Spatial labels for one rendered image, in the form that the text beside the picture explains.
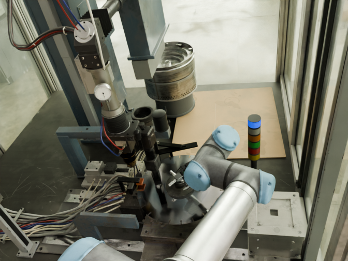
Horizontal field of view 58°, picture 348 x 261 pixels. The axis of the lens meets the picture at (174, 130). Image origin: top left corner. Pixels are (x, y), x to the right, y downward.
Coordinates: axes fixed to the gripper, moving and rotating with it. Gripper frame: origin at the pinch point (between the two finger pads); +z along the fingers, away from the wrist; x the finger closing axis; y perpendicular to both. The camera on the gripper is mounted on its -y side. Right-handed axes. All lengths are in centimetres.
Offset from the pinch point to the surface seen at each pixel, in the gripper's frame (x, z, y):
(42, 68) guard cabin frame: -134, 84, -3
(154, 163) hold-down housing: -9.8, -7.4, 11.3
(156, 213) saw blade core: 3.0, 6.1, 14.4
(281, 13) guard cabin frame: -52, -16, -98
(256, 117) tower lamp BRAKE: -4.3, -23.5, -23.2
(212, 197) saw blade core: 9.0, -1.8, -3.8
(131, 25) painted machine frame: -55, -24, -2
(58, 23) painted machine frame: -87, 0, 10
